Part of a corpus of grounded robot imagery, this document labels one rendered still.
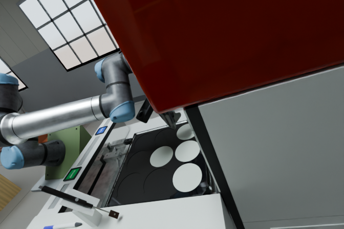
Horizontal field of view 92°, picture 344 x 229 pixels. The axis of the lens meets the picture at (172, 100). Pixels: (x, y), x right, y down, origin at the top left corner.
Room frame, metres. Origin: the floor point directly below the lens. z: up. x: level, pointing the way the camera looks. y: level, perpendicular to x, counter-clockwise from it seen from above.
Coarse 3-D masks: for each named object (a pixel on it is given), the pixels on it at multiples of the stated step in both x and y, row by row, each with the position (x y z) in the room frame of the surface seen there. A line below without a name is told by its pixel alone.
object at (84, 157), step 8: (104, 120) 0.91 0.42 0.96; (96, 136) 0.76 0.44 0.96; (88, 144) 0.72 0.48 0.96; (96, 144) 0.69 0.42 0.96; (88, 152) 0.66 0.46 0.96; (80, 160) 0.62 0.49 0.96; (88, 160) 0.60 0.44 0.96; (64, 176) 0.56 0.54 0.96; (64, 184) 0.52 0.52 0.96; (72, 184) 0.50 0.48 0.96; (64, 192) 0.47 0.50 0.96; (48, 200) 0.47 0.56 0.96; (56, 200) 0.45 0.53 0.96; (48, 208) 0.43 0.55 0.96; (56, 208) 0.42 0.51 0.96
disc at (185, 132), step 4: (188, 124) 0.61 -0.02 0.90; (180, 128) 0.60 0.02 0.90; (184, 128) 0.59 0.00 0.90; (188, 128) 0.58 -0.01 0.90; (180, 132) 0.58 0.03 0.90; (184, 132) 0.57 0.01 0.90; (188, 132) 0.55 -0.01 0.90; (192, 132) 0.54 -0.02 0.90; (180, 136) 0.55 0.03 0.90; (184, 136) 0.54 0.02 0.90; (188, 136) 0.53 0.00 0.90; (192, 136) 0.52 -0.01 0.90
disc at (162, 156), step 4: (160, 148) 0.54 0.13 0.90; (164, 148) 0.53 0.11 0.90; (168, 148) 0.52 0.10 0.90; (156, 152) 0.53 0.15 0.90; (160, 152) 0.52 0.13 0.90; (164, 152) 0.51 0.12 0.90; (168, 152) 0.50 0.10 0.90; (172, 152) 0.49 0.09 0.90; (152, 156) 0.51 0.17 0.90; (156, 156) 0.50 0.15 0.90; (160, 156) 0.49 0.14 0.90; (164, 156) 0.49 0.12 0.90; (168, 156) 0.48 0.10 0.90; (152, 160) 0.50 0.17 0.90; (156, 160) 0.49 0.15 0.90; (160, 160) 0.48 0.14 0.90; (164, 160) 0.47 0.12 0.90; (168, 160) 0.46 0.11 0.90; (152, 164) 0.48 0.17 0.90; (156, 164) 0.47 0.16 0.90; (160, 164) 0.46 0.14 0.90; (164, 164) 0.45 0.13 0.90
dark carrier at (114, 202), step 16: (176, 128) 0.62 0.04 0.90; (144, 144) 0.61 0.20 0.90; (160, 144) 0.56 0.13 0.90; (176, 144) 0.52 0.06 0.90; (128, 160) 0.56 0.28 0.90; (144, 160) 0.52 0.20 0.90; (176, 160) 0.44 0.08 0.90; (192, 160) 0.41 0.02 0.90; (128, 176) 0.47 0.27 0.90; (144, 176) 0.44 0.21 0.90; (160, 176) 0.41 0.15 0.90; (128, 192) 0.40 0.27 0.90; (144, 192) 0.37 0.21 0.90; (160, 192) 0.35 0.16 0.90; (176, 192) 0.33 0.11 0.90; (192, 192) 0.30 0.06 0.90
